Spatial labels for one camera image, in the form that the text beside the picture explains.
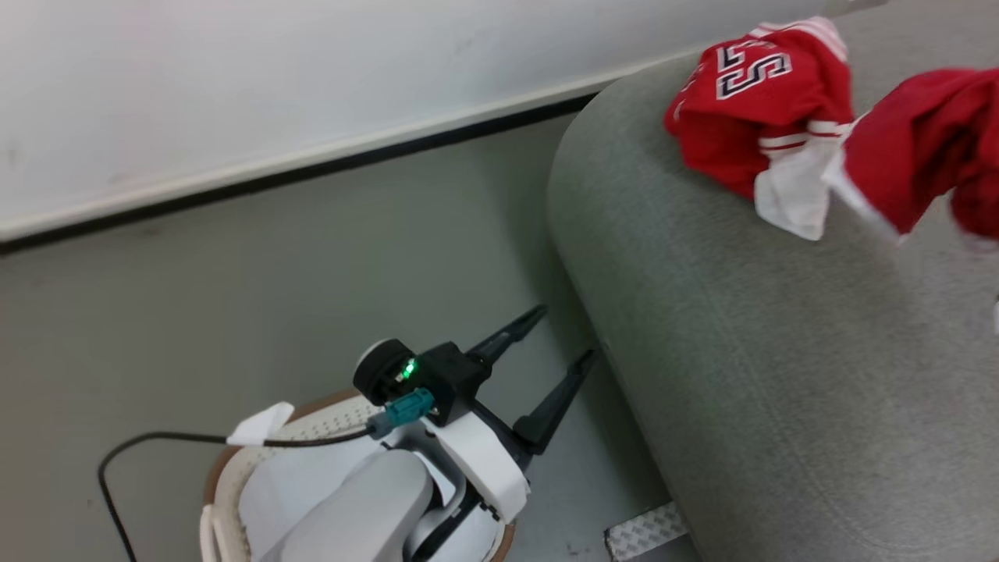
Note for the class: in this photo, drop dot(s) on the grey fabric sofa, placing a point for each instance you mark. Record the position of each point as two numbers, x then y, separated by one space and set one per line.
780 351

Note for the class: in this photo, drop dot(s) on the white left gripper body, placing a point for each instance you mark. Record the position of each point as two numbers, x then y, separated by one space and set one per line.
484 464

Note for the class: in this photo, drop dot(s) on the red jersey with white numbers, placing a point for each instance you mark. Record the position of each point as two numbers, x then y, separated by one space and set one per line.
753 109

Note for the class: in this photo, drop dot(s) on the silver tread plate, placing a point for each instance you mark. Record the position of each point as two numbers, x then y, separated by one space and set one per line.
646 532

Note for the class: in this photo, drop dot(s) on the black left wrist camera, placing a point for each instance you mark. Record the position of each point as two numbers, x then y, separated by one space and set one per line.
425 376

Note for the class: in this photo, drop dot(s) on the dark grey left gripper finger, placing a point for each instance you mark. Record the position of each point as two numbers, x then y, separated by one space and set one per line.
511 332
558 406

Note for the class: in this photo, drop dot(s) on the white and black skirting board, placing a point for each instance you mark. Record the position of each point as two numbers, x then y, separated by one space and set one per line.
312 168

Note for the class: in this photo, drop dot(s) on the white laundry basket brown rim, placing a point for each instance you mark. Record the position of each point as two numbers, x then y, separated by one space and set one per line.
234 476

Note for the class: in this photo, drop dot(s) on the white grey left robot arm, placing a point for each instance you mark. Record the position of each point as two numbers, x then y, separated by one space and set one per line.
351 507

